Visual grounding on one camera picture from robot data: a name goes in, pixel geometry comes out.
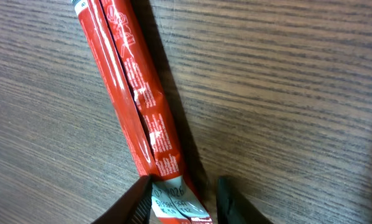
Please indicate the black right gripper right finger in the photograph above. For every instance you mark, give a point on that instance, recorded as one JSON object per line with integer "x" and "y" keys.
{"x": 233, "y": 207}

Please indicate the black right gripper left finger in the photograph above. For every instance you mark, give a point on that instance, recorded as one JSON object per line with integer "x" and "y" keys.
{"x": 134, "y": 206}

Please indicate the red stick sachet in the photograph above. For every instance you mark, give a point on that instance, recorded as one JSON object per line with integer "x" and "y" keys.
{"x": 130, "y": 77}

